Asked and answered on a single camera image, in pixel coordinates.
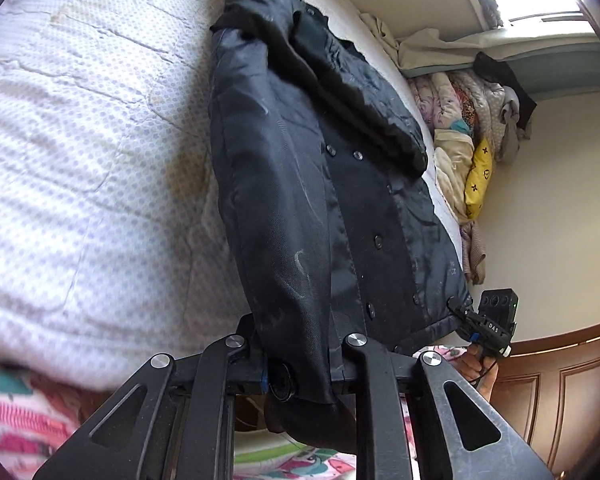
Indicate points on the cream blanket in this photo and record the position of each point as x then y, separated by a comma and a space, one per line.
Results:
452, 170

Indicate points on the yellow patterned pillow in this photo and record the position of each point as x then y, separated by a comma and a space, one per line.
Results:
480, 175

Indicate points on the grey garment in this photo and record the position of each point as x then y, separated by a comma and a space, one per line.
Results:
512, 125

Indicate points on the dark purple knitted bundle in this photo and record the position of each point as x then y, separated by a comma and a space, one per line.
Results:
489, 5

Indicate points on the colourful floral quilt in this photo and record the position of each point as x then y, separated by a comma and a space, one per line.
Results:
467, 105

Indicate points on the black cloth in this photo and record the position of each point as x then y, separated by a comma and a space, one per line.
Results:
495, 72

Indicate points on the person's right hand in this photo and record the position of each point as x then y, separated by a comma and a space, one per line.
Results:
480, 372

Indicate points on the white dotted quilted bed cover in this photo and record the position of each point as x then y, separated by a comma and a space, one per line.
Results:
80, 160

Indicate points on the pink printed pyjama pants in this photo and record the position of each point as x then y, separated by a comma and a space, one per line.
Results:
15, 410

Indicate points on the brown striped cloth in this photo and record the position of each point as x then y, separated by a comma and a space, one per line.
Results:
472, 255

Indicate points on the lilac floral blanket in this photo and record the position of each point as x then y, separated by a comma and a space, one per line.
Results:
430, 101

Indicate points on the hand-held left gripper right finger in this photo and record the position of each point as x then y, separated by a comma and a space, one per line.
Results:
365, 375

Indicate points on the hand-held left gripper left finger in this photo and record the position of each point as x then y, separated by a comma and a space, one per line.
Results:
245, 370

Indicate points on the black printed jacket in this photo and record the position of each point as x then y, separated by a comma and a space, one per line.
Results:
290, 185

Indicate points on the grey dotted quilt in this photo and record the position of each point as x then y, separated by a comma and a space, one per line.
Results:
491, 105

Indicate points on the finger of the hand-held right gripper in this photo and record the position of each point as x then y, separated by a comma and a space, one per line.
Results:
465, 309
470, 331

